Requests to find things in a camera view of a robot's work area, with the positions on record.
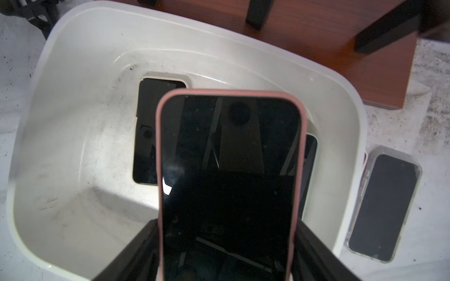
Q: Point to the white plastic storage box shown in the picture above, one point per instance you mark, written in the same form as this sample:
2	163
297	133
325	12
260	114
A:
72	204

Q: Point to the brown wooden tiered stand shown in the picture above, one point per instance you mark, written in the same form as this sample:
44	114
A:
370	43

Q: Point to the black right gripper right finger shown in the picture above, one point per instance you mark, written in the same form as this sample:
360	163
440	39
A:
313	261

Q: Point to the black phone grey case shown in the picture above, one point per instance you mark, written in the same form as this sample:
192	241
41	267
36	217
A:
387	190

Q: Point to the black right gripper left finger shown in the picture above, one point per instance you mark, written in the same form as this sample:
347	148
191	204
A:
138	261

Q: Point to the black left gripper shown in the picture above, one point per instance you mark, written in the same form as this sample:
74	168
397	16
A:
43	14

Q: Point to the black phone pink case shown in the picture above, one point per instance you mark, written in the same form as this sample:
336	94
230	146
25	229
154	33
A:
229	171

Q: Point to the black phone clear case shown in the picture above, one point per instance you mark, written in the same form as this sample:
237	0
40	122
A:
150	91

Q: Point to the black bare phone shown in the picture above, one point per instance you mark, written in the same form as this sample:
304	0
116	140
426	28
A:
309	159

